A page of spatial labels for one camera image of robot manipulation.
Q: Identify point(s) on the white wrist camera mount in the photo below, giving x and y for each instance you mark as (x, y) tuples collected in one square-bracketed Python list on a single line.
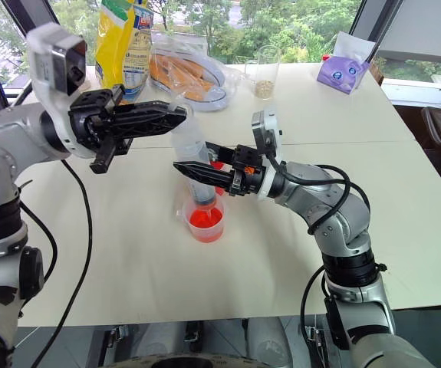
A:
[(268, 126), (47, 65)]

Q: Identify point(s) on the large clear plastic syringe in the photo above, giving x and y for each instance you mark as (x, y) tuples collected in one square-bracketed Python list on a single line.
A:
[(191, 142)]

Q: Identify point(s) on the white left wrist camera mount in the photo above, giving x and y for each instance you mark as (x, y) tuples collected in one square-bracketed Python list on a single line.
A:
[(47, 65)]

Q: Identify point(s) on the yellow snack bag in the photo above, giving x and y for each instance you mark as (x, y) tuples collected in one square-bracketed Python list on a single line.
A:
[(110, 42)]

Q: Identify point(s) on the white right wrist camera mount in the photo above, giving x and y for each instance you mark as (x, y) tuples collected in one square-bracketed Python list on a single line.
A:
[(268, 126)]

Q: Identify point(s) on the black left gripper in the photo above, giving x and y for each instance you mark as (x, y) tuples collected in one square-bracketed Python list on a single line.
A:
[(89, 122)]

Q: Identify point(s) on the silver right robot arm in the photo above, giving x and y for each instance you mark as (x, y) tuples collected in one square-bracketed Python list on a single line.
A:
[(343, 226)]

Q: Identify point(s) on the tall clear glass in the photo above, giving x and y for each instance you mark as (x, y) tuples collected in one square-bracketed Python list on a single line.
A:
[(263, 73)]

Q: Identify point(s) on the purple tissue pack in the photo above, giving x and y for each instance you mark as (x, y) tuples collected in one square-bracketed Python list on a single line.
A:
[(343, 71)]

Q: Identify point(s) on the clear cup with red liquid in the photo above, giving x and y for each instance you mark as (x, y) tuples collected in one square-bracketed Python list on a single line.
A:
[(206, 224)]

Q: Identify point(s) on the white plate with bagged bread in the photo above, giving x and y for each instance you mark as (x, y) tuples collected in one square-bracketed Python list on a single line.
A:
[(193, 73)]

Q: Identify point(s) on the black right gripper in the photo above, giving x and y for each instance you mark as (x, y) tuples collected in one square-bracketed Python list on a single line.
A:
[(245, 172)]

